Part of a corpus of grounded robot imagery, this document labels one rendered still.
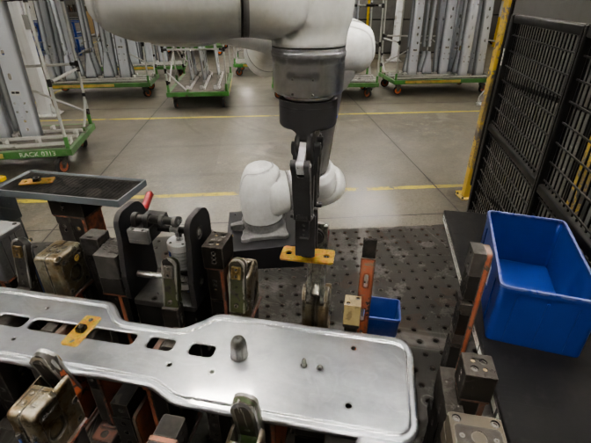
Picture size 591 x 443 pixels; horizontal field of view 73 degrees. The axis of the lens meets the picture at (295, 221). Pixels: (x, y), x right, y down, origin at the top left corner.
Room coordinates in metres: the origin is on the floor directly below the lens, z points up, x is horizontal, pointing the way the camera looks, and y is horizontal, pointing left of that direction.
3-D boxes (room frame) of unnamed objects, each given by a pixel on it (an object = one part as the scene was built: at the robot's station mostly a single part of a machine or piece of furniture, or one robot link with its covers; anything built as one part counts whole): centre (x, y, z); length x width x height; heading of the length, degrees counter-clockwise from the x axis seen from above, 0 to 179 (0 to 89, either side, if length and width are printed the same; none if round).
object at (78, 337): (0.61, 0.44, 1.01); 0.08 x 0.04 x 0.01; 169
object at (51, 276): (0.80, 0.57, 0.89); 0.13 x 0.11 x 0.38; 169
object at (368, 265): (0.66, -0.14, 0.95); 0.03 x 0.01 x 0.50; 79
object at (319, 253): (0.53, -0.02, 1.25); 0.08 x 0.04 x 0.01; 79
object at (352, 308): (0.63, -0.12, 0.88); 0.04 x 0.04 x 0.36; 79
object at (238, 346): (0.55, 0.11, 1.02); 0.03 x 0.03 x 0.07
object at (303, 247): (0.52, -0.01, 1.29); 0.03 x 0.01 x 0.07; 79
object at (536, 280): (0.68, -0.49, 1.09); 0.30 x 0.17 x 0.13; 161
